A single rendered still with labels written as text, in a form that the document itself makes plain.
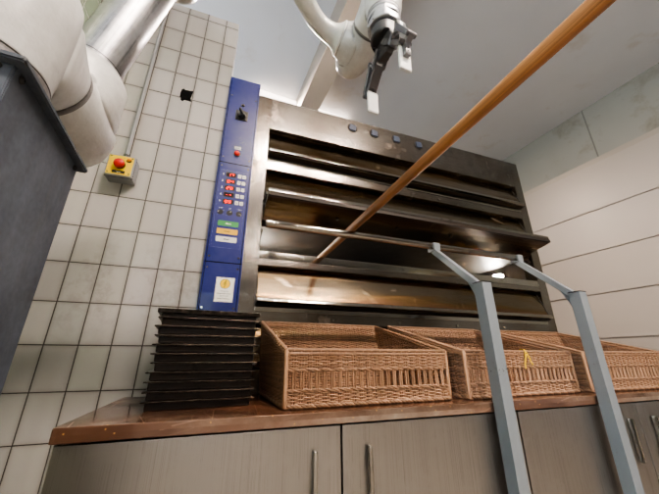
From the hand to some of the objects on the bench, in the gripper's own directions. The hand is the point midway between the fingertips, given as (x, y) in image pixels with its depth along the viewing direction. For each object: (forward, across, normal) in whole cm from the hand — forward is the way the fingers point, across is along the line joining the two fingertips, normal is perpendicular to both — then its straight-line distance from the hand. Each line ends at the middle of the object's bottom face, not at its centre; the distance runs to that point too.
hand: (387, 90), depth 73 cm
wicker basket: (+71, -52, +141) cm, 166 cm away
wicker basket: (+74, -61, +19) cm, 98 cm away
